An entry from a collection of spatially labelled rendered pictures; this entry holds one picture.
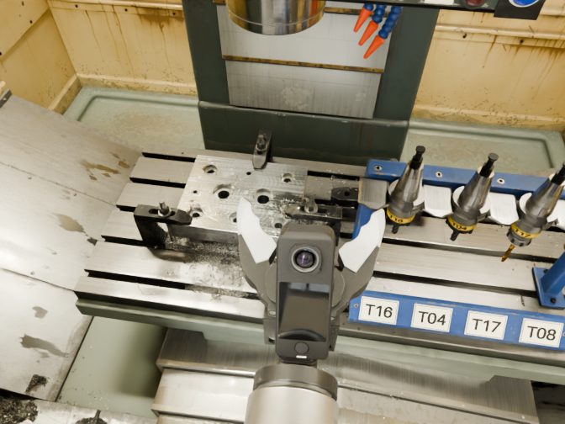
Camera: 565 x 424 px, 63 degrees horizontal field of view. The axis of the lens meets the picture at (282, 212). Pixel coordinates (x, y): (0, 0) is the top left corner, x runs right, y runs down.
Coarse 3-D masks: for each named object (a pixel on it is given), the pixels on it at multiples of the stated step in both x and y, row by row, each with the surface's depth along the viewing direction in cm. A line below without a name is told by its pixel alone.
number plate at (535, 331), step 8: (528, 320) 94; (536, 320) 94; (528, 328) 94; (536, 328) 94; (544, 328) 94; (552, 328) 93; (560, 328) 93; (520, 336) 94; (528, 336) 94; (536, 336) 94; (544, 336) 94; (552, 336) 94; (560, 336) 93; (544, 344) 94; (552, 344) 94
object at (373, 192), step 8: (360, 184) 82; (368, 184) 82; (376, 184) 82; (384, 184) 82; (360, 192) 81; (368, 192) 81; (376, 192) 81; (384, 192) 81; (360, 200) 80; (368, 200) 80; (376, 200) 80; (384, 200) 80; (368, 208) 79; (376, 208) 79
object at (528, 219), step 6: (522, 198) 79; (522, 204) 78; (522, 210) 77; (528, 210) 77; (558, 210) 77; (522, 216) 77; (528, 216) 76; (534, 216) 76; (552, 216) 76; (522, 222) 78; (528, 222) 77; (534, 222) 76; (540, 222) 77; (546, 222) 76; (552, 222) 76; (528, 228) 78; (546, 228) 77
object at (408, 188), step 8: (408, 168) 74; (416, 168) 74; (408, 176) 75; (416, 176) 74; (400, 184) 77; (408, 184) 76; (416, 184) 75; (400, 192) 77; (408, 192) 77; (416, 192) 77; (408, 200) 78
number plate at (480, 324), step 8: (472, 312) 95; (480, 312) 95; (472, 320) 95; (480, 320) 95; (488, 320) 95; (496, 320) 94; (504, 320) 94; (472, 328) 95; (480, 328) 95; (488, 328) 95; (496, 328) 95; (504, 328) 95; (480, 336) 95; (488, 336) 95; (496, 336) 95
